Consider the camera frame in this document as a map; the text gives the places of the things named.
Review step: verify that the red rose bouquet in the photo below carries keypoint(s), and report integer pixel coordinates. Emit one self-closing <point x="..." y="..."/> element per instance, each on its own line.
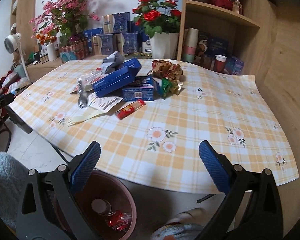
<point x="157" y="16"/>

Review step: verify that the yellow plaid floral tablecloth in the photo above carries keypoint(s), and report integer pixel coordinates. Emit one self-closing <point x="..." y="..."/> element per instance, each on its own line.
<point x="158" y="144"/>

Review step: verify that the crushed red soda can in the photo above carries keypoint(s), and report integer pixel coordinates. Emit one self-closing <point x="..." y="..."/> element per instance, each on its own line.
<point x="118" y="220"/>

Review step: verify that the brown gold wrapper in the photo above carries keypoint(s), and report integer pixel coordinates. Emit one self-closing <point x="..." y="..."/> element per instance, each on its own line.
<point x="166" y="77"/>

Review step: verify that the red paper cup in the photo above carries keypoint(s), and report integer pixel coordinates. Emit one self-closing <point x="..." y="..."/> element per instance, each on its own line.
<point x="219" y="63"/>

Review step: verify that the wooden shelf unit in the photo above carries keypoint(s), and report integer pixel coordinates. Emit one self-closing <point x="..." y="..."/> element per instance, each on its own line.
<point x="251" y="35"/>

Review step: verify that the white desk fan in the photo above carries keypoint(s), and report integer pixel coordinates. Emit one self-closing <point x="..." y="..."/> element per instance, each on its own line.
<point x="12" y="43"/>

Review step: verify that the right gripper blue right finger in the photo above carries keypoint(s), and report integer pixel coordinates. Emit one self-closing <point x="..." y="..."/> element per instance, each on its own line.
<point x="216" y="165"/>

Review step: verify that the low wooden cabinet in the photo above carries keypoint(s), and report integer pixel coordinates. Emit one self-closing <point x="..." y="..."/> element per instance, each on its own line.
<point x="37" y="71"/>

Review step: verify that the upper blue gold gift box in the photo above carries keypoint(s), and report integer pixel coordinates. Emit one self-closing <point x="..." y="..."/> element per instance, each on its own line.
<point x="116" y="23"/>

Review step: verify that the black folding table frame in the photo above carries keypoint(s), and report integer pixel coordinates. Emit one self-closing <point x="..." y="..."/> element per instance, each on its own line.
<point x="206" y="197"/>

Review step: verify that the white printed leaflet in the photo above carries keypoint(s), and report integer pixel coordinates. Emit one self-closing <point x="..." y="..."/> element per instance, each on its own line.
<point x="103" y="104"/>

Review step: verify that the pink cherry blossom arrangement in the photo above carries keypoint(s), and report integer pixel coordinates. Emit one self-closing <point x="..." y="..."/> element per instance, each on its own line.
<point x="65" y="17"/>

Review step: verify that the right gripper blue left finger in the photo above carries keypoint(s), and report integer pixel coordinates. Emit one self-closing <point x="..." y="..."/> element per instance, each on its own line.
<point x="82" y="166"/>

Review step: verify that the white slim flower vase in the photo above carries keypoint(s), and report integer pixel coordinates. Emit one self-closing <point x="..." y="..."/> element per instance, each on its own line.
<point x="51" y="52"/>

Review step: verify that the red snack stick wrapper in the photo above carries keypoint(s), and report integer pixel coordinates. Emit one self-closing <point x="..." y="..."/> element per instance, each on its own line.
<point x="129" y="109"/>

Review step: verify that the cream plastic fork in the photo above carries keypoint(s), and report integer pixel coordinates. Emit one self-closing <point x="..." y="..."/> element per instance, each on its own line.
<point x="83" y="117"/>

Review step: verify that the lower right blue gift box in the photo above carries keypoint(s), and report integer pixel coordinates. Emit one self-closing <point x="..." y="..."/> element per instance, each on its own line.
<point x="127" y="43"/>

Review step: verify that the lower left blue gift box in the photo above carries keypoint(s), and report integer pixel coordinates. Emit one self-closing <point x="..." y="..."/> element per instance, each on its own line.
<point x="104" y="44"/>

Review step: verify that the white plastic wrapper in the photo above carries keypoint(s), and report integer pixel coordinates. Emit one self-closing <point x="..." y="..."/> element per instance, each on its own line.
<point x="112" y="62"/>

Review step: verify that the maroon plastic trash bin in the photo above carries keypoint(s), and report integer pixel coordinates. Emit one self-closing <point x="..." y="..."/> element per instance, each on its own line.
<point x="103" y="186"/>

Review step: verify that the stack of pastel cups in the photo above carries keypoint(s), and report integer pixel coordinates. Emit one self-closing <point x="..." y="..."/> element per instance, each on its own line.
<point x="190" y="45"/>

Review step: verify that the white angular rose vase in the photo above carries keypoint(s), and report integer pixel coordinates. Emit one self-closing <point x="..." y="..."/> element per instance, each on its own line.
<point x="164" y="45"/>

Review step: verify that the blue cardboard box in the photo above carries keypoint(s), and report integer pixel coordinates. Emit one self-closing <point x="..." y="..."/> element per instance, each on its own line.
<point x="126" y="83"/>

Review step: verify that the striped wicker basket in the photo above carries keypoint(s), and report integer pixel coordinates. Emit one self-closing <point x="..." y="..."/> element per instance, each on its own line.
<point x="76" y="51"/>

